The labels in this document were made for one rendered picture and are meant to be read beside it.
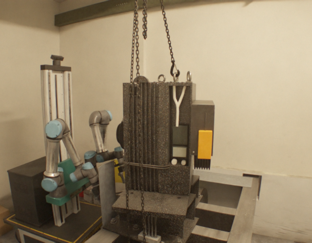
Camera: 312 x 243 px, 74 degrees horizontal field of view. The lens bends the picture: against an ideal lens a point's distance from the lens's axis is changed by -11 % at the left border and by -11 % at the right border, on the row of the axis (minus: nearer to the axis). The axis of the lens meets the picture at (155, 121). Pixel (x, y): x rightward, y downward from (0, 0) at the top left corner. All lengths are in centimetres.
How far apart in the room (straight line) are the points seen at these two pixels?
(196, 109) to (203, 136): 15
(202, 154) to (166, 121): 30
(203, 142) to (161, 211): 45
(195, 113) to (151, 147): 37
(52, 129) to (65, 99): 60
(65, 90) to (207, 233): 167
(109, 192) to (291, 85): 191
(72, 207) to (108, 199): 83
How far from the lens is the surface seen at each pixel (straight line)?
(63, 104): 223
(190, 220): 170
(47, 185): 181
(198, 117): 130
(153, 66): 275
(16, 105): 323
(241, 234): 164
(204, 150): 130
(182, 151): 144
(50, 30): 365
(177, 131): 144
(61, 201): 198
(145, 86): 141
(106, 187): 170
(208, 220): 191
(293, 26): 253
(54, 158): 176
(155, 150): 145
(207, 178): 242
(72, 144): 184
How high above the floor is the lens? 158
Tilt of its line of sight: 9 degrees down
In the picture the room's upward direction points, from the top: straight up
